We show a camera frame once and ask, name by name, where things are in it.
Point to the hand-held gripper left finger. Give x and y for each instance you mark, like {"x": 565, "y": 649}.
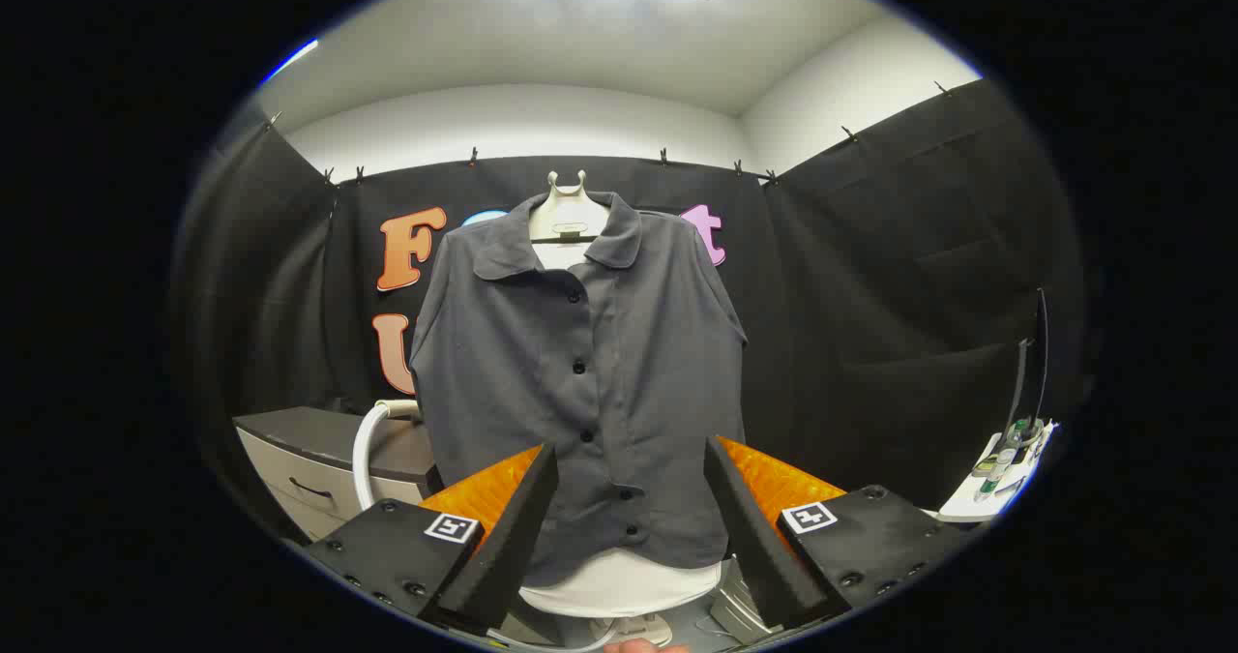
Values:
{"x": 513, "y": 537}

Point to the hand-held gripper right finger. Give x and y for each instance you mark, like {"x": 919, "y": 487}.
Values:
{"x": 754, "y": 537}

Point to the white garment steamer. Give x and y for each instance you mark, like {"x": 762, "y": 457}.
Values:
{"x": 360, "y": 460}

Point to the dark grey button shirt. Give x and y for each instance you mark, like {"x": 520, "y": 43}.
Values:
{"x": 503, "y": 363}

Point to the grey ribbed block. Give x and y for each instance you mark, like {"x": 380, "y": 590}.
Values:
{"x": 740, "y": 609}

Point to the white rounded board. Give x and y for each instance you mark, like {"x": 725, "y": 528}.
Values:
{"x": 619, "y": 585}

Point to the white side table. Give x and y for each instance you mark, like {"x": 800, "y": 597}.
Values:
{"x": 967, "y": 503}

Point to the grey drawer cabinet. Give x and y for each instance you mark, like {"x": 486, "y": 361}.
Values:
{"x": 290, "y": 460}

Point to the clear bottle with green cap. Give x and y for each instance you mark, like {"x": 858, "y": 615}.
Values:
{"x": 1023, "y": 432}

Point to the thin black stand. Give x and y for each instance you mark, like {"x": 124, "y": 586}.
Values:
{"x": 1040, "y": 343}

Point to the row of black backdrop clips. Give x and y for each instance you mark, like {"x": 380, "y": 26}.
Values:
{"x": 473, "y": 157}

